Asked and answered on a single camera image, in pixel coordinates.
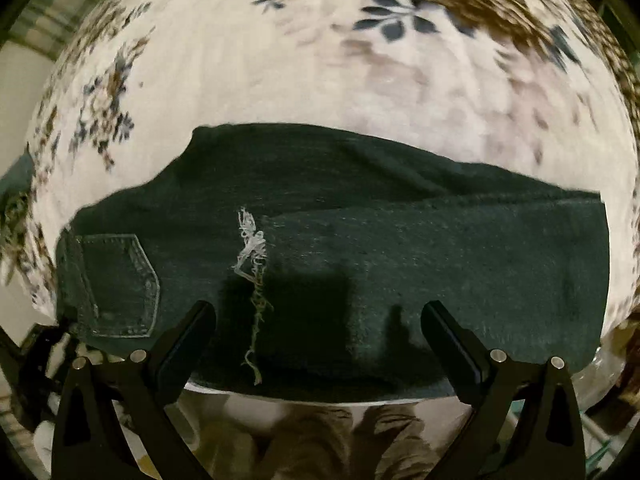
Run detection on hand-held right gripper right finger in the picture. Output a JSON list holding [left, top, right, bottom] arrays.
[[422, 301, 586, 480]]

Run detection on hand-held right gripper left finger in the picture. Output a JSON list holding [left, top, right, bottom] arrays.
[[50, 300, 218, 480]]

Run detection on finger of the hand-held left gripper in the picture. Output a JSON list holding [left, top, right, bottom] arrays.
[[0, 327, 68, 413]]

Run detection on dark blue jeans pants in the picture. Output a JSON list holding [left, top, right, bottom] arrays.
[[54, 122, 612, 404]]

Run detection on person's legs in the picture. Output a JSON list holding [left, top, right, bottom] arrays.
[[200, 402, 476, 480]]

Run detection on teal plastic crate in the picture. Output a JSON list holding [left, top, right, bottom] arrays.
[[585, 402, 636, 467]]

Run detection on floral printed blanket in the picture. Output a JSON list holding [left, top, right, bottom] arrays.
[[0, 0, 640, 361]]

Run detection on green plaid curtain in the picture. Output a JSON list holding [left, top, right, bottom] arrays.
[[7, 0, 71, 56]]

